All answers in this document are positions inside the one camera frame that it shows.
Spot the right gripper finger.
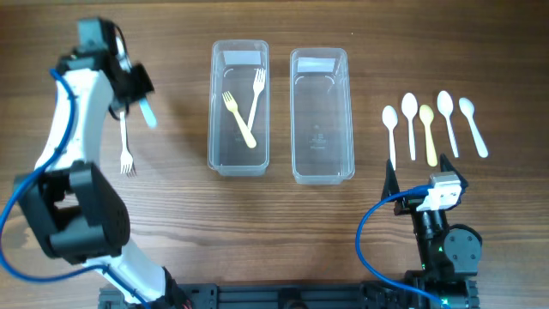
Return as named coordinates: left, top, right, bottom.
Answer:
left=381, top=159, right=400, bottom=199
left=439, top=154, right=468, bottom=189

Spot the wide white plastic fork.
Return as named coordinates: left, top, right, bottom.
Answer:
left=139, top=99, right=158, bottom=129

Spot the thin white plastic fork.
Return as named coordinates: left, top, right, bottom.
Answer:
left=119, top=112, right=135, bottom=176

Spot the yellow plastic fork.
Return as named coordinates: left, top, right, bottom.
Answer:
left=221, top=91, right=256, bottom=148

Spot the curved white plastic fork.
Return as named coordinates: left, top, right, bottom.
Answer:
left=247, top=68, right=266, bottom=130

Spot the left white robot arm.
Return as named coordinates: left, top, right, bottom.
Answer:
left=9, top=17, right=192, bottom=308

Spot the right clear plastic container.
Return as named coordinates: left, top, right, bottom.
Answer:
left=290, top=47, right=355, bottom=185

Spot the clear plastic container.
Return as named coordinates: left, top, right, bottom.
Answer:
left=208, top=39, right=270, bottom=177
left=290, top=47, right=355, bottom=185

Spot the left clear plastic container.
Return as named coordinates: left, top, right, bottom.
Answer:
left=208, top=39, right=270, bottom=177

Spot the yellow plastic spoon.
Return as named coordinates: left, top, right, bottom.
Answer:
left=419, top=105, right=437, bottom=167

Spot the white plastic spoon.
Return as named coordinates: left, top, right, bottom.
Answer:
left=382, top=106, right=398, bottom=169
left=459, top=97, right=489, bottom=158
left=401, top=93, right=419, bottom=161
left=437, top=90, right=459, bottom=158

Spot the right blue cable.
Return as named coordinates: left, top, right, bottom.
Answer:
left=354, top=185, right=451, bottom=309

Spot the blue cable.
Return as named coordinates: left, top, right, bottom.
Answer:
left=354, top=185, right=451, bottom=309
left=0, top=68, right=149, bottom=309

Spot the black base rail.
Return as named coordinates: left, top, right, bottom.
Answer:
left=97, top=281, right=481, bottom=309

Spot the left blue cable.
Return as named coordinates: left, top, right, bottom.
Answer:
left=0, top=68, right=149, bottom=309

